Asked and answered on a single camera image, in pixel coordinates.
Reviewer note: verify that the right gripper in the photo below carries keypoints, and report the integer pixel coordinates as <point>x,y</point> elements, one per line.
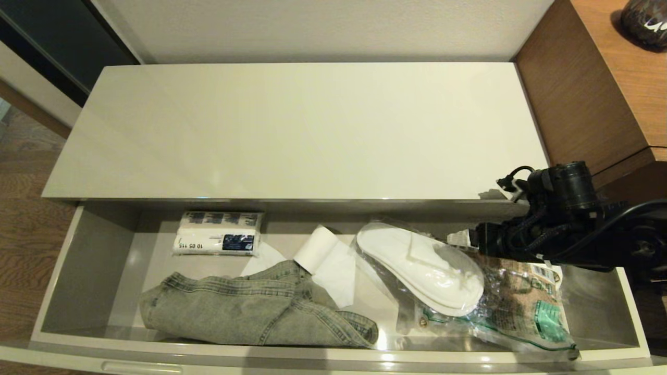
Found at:
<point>497,240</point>

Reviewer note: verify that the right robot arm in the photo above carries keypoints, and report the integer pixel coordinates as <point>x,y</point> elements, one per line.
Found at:
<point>578,229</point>

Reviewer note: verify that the brown wooden cabinet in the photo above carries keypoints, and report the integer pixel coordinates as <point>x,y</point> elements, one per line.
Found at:
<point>583,83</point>

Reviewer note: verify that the white cabinet drawer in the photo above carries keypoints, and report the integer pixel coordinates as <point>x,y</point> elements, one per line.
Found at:
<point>88,271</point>

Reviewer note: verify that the white slippers in clear bag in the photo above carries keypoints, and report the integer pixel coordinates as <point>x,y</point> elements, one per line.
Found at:
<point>417,265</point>

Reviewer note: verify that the clear package with green print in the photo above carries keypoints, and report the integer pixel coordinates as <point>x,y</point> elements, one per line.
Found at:
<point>526,307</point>

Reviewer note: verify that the white toilet paper roll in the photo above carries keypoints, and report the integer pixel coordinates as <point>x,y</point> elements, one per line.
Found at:
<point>328,260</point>

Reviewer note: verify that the light blue denim jeans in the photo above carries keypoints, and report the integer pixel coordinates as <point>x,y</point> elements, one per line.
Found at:
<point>234,310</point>

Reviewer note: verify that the white tissue pack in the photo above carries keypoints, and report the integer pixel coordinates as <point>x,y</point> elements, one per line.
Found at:
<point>216,234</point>

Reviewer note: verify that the dark round vase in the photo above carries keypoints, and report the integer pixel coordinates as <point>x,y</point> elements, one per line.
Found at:
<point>645,21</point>

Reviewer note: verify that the dark glass panel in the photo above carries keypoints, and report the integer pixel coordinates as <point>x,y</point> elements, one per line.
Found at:
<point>57,36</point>

